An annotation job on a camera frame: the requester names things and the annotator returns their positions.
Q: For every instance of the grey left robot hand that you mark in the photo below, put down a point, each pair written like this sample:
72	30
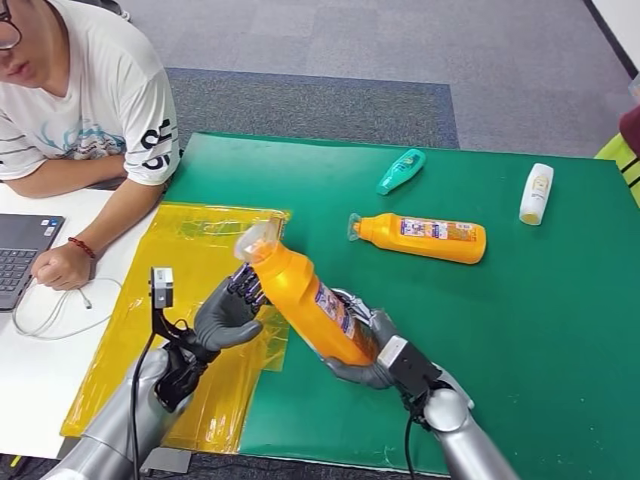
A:
225	321

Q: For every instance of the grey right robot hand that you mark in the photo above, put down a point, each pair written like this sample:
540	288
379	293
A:
385	331

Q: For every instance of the orange bottle with clear cap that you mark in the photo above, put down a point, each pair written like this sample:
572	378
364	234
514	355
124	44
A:
300	298
385	238

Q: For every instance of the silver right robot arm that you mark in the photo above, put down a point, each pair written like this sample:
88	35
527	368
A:
465	444

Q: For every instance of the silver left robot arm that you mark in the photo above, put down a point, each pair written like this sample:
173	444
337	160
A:
110	430

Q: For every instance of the teal plastic bottle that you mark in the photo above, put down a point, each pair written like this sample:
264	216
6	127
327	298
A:
400	171

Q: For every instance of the white plastic bottle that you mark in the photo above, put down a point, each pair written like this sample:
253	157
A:
536	194

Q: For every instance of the yellow film-wrapped cardboard box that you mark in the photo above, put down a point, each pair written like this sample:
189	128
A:
164	278

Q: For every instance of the grey metal plate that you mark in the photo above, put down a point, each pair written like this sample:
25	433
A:
170	460

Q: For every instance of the green table mat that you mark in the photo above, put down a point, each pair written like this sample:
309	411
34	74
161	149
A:
550	318

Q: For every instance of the dark grey floor rug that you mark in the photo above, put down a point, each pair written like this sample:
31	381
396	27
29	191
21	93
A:
300	106

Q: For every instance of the grey laptop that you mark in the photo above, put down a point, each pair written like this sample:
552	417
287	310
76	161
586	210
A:
25	245

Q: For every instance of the seated person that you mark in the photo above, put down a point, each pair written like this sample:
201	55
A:
100	99

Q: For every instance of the standing person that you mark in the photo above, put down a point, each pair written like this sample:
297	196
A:
627	166

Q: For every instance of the black-framed eyeglasses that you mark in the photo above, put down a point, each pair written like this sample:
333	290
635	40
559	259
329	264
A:
7	33

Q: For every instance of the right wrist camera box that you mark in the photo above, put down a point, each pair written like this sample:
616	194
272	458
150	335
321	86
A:
410	371

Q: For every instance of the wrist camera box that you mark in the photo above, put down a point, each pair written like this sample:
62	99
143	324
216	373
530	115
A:
161	288
410	371

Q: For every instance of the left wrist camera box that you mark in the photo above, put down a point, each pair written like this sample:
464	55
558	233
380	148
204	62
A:
161	288

